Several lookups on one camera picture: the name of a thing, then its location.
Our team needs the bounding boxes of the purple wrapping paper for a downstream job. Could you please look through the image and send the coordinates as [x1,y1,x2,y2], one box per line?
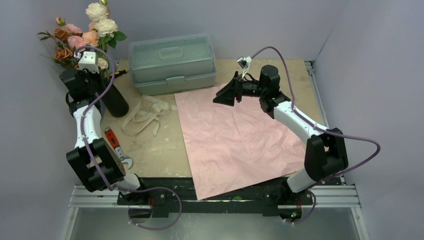
[174,87,305,200]

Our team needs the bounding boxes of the beige printed ribbon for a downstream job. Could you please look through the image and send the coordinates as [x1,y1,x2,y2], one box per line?
[121,95,177,137]

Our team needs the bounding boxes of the small white rosebud stem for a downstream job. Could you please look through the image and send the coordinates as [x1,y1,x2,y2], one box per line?
[97,57,110,85]

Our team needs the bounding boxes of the white carnation stem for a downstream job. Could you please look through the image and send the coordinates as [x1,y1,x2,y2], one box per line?
[85,0,127,52]

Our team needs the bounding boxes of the peach rose stem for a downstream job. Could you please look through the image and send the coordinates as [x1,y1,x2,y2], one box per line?
[81,21,100,47]

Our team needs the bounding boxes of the pink rose stem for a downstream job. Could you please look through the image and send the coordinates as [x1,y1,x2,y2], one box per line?
[54,17,85,50]

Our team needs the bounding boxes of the brown rose stem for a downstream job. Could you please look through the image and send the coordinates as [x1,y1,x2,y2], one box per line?
[36,28,78,69]

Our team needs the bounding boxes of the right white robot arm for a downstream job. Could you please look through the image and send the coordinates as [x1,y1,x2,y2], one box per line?
[213,65,349,204]

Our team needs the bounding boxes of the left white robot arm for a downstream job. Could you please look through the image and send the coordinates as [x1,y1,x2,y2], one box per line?
[59,68,149,205]

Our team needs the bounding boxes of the black cylindrical vase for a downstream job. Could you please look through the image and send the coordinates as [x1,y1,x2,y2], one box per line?
[101,84,129,118]

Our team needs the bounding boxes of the green plastic toolbox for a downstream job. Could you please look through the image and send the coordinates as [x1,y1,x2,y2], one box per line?
[128,33,217,95]

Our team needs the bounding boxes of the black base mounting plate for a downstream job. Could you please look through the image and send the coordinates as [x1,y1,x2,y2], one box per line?
[117,177,314,221]

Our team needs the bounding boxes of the yellow black screwdriver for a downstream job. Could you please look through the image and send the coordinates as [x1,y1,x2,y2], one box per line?
[114,69,127,76]

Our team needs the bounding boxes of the silver adjustable wrench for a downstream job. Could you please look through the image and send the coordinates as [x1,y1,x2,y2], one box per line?
[104,127,133,169]

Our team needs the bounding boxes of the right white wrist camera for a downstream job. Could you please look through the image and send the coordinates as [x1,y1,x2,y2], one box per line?
[236,56,252,80]

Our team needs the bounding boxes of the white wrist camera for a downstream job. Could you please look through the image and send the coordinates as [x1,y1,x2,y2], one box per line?
[236,56,252,80]
[75,51,100,74]

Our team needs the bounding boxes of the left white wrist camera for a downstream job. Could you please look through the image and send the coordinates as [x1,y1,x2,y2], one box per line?
[75,51,100,74]

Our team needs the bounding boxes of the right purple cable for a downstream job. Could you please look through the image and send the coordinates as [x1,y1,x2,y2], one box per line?
[250,45,382,226]

